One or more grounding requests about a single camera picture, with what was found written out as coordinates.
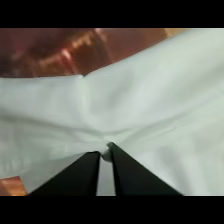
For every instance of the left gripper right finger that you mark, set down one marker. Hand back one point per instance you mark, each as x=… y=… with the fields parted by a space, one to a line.
x=135 y=176

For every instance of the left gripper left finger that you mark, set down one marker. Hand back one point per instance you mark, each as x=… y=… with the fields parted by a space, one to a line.
x=80 y=178

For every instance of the white shirt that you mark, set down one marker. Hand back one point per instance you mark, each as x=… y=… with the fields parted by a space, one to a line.
x=140 y=100

